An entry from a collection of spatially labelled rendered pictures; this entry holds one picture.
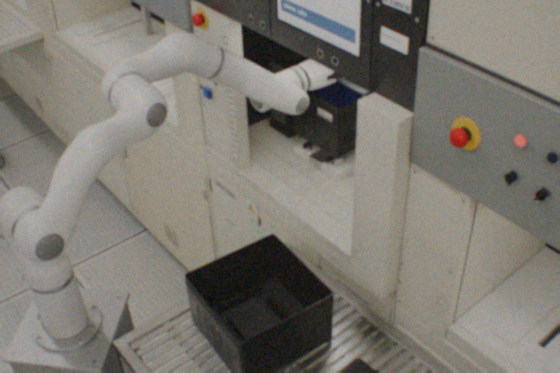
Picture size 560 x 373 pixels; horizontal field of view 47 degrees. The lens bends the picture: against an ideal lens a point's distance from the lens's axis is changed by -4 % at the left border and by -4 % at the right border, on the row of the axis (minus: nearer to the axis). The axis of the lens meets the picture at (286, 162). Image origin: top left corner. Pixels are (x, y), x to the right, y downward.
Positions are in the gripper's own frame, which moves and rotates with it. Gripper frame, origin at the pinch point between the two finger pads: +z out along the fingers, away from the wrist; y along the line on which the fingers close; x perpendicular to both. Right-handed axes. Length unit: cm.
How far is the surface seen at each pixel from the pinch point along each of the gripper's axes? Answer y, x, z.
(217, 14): -18.8, 18.7, -29.5
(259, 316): 31, -43, -58
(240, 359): 47, -32, -74
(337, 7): 31, 36, -30
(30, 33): -185, -40, -37
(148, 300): -62, -120, -53
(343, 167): 9.8, -30.5, -7.2
